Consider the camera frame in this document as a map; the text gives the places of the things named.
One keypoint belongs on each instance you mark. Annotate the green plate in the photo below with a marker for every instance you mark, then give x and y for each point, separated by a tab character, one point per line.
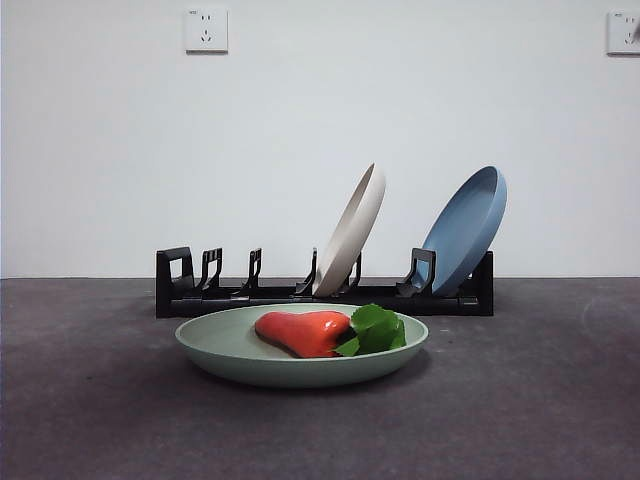
300	372

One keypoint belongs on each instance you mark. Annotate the cream plate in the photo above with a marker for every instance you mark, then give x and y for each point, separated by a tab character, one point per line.
350	235

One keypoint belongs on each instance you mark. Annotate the blue plate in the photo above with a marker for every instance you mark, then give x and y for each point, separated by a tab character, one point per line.
465	235

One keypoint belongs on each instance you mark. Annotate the black plate rack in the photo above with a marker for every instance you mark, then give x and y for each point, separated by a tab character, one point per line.
170	305

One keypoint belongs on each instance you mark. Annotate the white wall socket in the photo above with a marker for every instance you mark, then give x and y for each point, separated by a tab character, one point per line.
620	32
207	31

